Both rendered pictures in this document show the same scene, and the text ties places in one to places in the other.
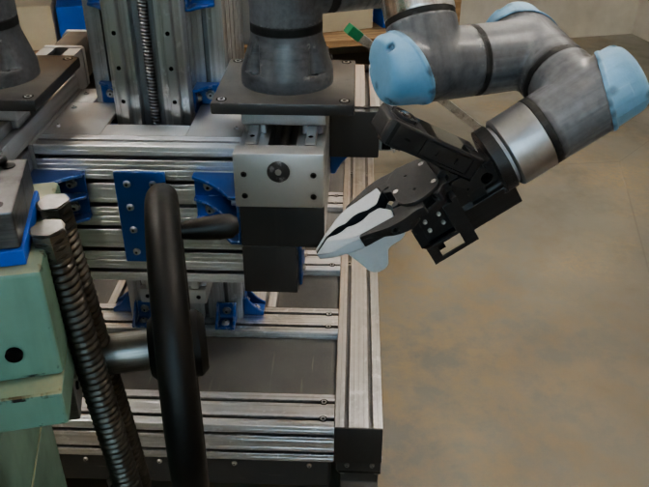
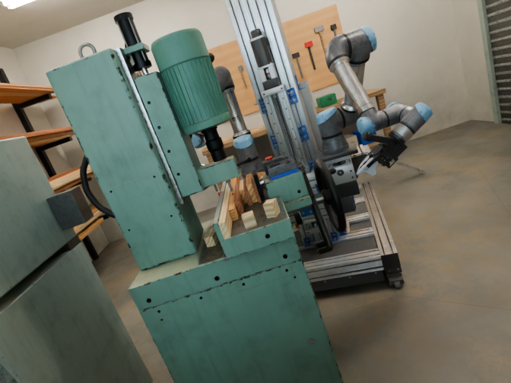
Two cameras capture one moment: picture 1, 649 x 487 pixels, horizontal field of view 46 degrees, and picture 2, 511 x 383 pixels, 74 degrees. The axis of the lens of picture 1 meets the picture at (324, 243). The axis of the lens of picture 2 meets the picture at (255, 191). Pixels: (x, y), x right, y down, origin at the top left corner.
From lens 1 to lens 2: 70 cm
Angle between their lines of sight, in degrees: 21
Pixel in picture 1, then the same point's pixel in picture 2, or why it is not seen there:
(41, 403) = (306, 200)
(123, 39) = (286, 153)
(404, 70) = (366, 124)
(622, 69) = (421, 106)
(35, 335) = (302, 186)
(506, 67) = (392, 116)
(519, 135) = (399, 129)
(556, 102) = (407, 119)
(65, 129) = not seen: hidden behind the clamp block
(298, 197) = (348, 178)
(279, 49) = (331, 141)
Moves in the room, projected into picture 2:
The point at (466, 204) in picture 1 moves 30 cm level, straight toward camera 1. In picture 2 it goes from (392, 151) to (392, 176)
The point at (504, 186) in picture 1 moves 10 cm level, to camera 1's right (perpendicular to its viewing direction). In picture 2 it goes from (401, 144) to (427, 136)
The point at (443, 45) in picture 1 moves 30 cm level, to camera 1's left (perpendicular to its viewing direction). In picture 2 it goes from (374, 116) to (303, 138)
